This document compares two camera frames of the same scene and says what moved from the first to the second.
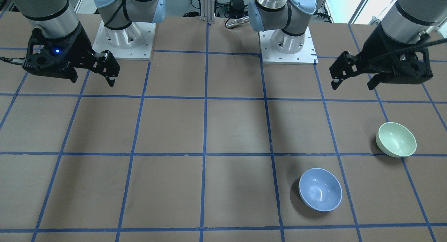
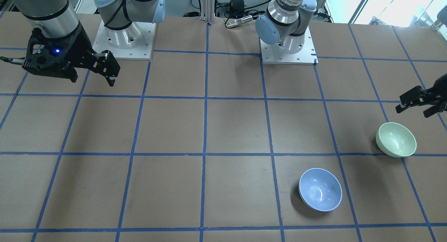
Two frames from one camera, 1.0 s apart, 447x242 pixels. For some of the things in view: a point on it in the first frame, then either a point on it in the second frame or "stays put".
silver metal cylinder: [237, 22] stays put
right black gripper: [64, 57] stays put
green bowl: [396, 140] stays put
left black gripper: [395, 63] to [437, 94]
